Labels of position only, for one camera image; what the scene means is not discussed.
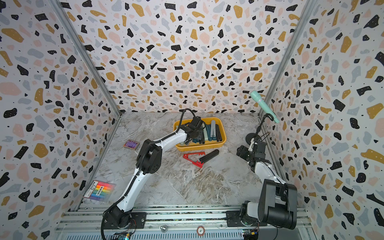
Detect red pruning pliers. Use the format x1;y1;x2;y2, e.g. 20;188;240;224
183;152;206;169

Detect colourful card box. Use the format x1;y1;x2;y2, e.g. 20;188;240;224
124;140;140;151

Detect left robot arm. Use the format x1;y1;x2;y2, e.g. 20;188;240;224
102;109;203;229

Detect mint pruning pliers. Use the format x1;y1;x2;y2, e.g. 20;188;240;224
203;127;209;142

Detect rainbow marker pack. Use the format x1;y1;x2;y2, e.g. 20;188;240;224
84;181;116;202

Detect grey pruning pliers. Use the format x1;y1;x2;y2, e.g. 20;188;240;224
210;120;217;141

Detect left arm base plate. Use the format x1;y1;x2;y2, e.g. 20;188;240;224
102;212;147;230

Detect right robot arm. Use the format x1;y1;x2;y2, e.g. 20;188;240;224
237;136;298;230

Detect black microphone stand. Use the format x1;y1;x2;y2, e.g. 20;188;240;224
246;114;274;145

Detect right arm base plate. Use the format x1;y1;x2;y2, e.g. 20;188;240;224
225;210;267;228

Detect mint green microphone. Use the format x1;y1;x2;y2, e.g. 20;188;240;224
250;91;280;124

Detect aluminium frame rail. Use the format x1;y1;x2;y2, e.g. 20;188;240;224
53;205;316;240

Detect yellow plastic storage box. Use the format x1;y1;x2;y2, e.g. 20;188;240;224
175;117;227;152

